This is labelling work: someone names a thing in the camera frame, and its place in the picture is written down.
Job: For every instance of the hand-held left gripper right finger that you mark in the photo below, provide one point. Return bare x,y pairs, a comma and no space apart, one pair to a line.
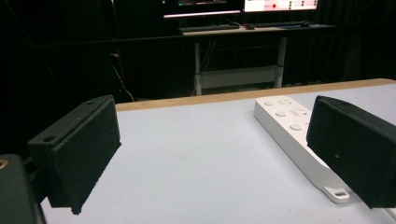
351,146

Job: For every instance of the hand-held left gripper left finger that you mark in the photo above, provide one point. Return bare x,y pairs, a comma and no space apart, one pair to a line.
81,146

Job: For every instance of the white remote control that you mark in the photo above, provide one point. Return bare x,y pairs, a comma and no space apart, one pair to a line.
291,130

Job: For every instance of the black computer mouse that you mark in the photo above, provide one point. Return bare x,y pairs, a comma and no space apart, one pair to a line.
249,26
305,23

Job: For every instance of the white-legged wooden desk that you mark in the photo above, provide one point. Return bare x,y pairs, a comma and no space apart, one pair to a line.
239,59

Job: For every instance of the black keyboard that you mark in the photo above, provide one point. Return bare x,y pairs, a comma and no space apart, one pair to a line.
277,24
209,28

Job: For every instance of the bright computer monitor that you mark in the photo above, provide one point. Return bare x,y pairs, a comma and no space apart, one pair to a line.
280,5

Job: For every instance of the dark computer monitor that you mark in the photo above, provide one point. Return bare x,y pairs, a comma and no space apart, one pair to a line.
201,6

